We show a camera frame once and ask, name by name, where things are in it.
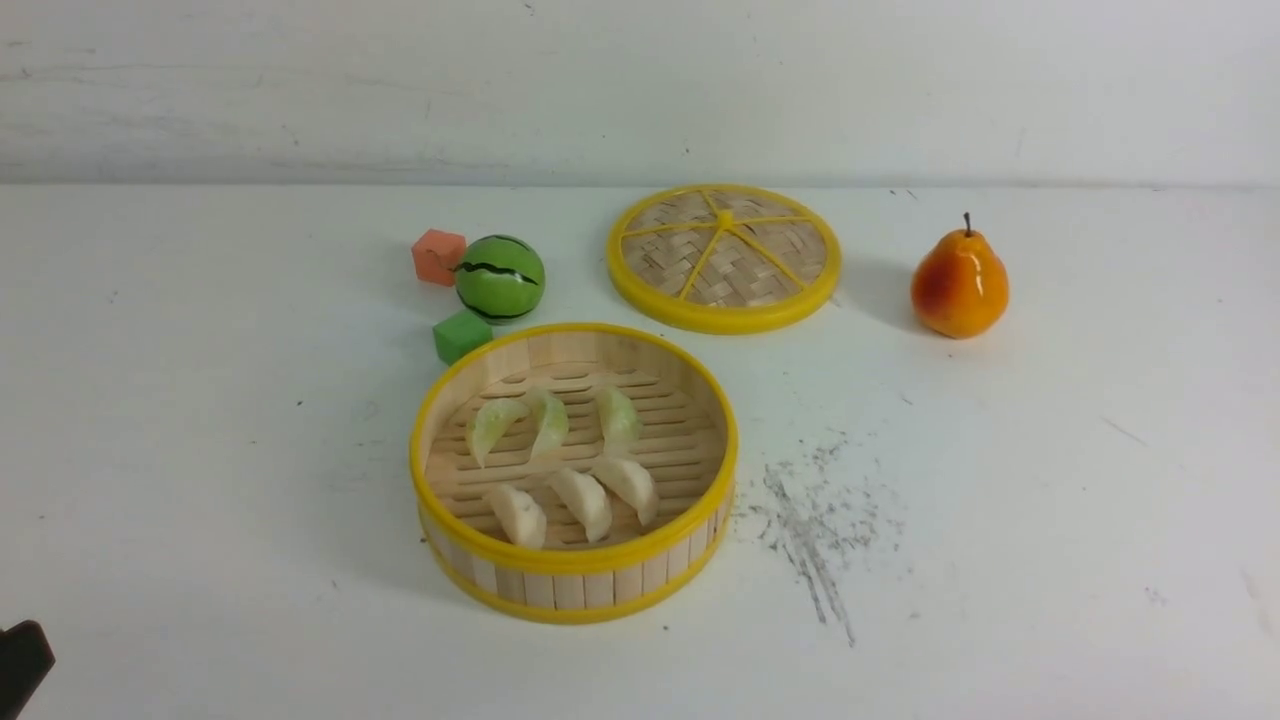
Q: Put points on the orange foam cube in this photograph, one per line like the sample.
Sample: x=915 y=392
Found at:
x=436 y=254

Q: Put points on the white dumpling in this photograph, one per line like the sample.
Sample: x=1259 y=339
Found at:
x=520 y=516
x=586 y=500
x=630 y=481

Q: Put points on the green foam cube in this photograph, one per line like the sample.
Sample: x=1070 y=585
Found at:
x=459 y=334

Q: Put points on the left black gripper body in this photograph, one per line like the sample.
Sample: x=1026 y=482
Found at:
x=26 y=658

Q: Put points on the bamboo steamer tray yellow rim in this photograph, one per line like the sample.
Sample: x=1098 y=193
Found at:
x=689 y=443

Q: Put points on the green toy watermelon ball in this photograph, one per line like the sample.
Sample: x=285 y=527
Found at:
x=500 y=278

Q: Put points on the woven bamboo steamer lid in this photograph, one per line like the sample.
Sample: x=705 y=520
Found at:
x=723 y=259

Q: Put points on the green dumpling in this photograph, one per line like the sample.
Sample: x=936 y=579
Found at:
x=549 y=415
x=621 y=424
x=490 y=423

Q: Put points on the orange toy pear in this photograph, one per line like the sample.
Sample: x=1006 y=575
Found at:
x=961 y=288

